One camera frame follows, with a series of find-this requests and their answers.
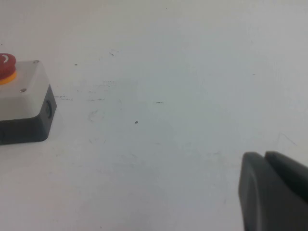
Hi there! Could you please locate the grey black-based button control box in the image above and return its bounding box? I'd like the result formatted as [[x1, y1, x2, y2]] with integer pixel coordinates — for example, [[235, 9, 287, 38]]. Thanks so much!
[[0, 59, 58, 145]]

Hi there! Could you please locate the red mushroom emergency stop button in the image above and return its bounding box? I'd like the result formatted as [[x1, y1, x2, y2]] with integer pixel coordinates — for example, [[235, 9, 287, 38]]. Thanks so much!
[[0, 53, 18, 85]]

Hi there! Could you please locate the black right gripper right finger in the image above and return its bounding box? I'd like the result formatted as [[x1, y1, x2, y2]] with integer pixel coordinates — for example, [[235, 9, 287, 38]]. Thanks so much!
[[264, 151, 308, 193]]

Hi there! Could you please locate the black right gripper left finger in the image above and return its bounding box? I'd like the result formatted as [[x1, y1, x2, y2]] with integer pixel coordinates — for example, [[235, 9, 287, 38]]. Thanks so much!
[[238, 151, 308, 231]]

